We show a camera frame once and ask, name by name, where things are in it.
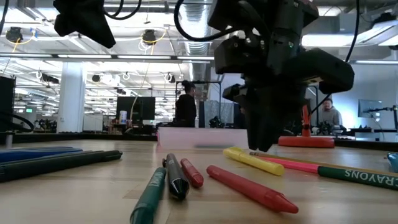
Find yellow highlighter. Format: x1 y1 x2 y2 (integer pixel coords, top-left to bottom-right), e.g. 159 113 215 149
222 146 285 177

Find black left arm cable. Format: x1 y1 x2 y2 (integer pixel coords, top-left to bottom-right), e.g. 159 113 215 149
0 0 10 32

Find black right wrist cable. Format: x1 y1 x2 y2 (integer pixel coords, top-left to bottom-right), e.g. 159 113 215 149
173 0 249 43

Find large black panel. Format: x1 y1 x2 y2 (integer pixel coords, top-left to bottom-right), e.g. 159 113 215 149
0 76 16 133

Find black metal rig frame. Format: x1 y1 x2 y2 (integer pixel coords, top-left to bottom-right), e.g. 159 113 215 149
175 80 222 128

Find white cabinet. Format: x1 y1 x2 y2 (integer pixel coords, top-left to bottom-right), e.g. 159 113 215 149
82 114 104 132

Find black pen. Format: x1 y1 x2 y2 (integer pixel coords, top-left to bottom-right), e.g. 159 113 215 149
0 150 123 183
0 150 94 167

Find wall mounted monitor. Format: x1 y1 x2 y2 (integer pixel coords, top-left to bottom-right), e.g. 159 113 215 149
357 98 384 118

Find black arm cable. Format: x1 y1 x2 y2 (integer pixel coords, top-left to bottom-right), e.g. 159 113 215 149
310 0 361 114
0 0 10 32

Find pink highlighter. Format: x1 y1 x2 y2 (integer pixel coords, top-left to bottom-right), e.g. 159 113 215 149
257 155 321 174

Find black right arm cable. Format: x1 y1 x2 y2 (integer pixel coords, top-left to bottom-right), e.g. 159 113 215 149
310 0 361 114

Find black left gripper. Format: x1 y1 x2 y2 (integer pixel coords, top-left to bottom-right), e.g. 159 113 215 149
52 0 117 49

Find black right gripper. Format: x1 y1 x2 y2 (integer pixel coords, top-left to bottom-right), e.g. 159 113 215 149
222 49 355 152

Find red desk lamp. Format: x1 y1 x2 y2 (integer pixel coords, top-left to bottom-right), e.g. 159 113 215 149
277 104 335 149

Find clear supply box pink lid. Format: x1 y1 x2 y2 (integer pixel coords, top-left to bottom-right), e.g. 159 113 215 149
156 127 249 150

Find long red crayon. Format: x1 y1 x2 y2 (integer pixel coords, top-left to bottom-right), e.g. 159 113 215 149
206 165 299 214

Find black computer monitor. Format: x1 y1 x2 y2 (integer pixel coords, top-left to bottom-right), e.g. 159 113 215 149
116 96 156 121

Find black marker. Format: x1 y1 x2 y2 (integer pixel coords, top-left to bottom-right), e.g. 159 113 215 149
162 152 190 200

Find thick black cable loop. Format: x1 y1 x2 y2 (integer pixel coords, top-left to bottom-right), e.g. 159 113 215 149
0 110 35 133

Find person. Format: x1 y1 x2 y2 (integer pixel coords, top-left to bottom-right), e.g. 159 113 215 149
318 98 343 127
175 80 197 128

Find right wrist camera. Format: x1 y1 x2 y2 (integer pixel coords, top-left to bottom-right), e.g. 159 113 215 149
214 36 259 75

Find blue scissors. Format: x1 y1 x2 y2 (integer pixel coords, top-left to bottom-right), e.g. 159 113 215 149
0 146 83 164

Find grey marbled curtain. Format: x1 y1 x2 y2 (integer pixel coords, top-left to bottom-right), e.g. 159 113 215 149
203 100 234 125

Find short red crayon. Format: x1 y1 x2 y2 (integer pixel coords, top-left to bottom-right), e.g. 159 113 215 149
180 158 205 189

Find black boom stand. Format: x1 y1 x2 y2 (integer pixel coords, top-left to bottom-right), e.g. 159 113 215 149
363 105 398 130

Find blue and white glue stick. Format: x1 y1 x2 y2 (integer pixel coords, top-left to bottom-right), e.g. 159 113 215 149
387 152 398 174

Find black ceiling camera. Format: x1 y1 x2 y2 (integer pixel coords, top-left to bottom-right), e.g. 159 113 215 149
6 26 24 44
142 29 157 46

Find green crayon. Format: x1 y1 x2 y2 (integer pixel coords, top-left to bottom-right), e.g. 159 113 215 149
317 166 398 191
129 167 167 224

